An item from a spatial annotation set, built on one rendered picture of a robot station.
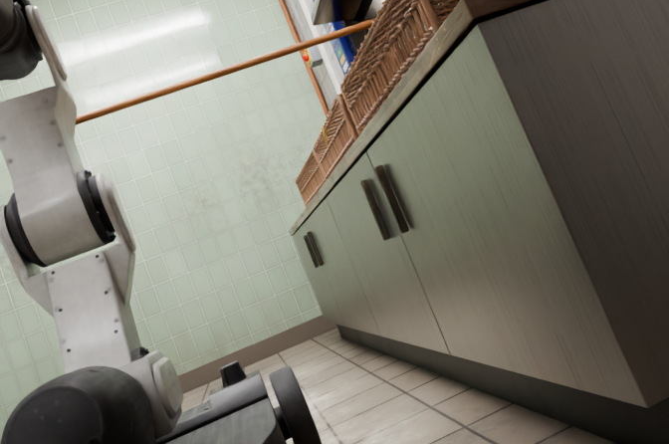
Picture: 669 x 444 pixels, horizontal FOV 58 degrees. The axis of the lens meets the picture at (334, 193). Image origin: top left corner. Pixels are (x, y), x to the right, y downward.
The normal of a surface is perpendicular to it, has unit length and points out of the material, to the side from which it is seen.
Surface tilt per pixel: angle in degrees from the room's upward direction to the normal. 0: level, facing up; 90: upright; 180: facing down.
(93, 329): 64
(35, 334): 90
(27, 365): 90
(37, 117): 84
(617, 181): 90
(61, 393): 56
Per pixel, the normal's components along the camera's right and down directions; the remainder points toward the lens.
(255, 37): 0.15, -0.17
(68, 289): -0.02, -0.55
